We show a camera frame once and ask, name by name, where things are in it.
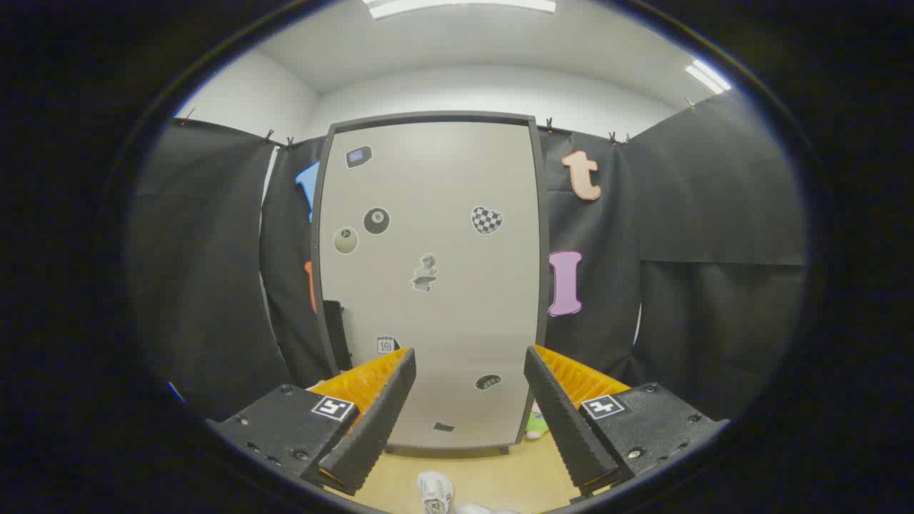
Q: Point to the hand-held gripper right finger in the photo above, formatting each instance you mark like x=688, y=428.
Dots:
x=564, y=421

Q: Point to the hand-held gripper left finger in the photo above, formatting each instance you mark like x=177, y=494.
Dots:
x=378, y=421

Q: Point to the grey shoe cabinet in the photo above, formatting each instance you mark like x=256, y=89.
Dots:
x=428, y=116

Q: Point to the pink and green plush toy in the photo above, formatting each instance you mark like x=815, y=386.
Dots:
x=537, y=426

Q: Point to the black backdrop cloth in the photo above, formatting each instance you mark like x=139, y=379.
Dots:
x=714, y=214

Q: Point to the small ceiling light panel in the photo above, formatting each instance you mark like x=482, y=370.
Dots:
x=708, y=77

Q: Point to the long ceiling light panel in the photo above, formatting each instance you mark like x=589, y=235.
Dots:
x=457, y=6

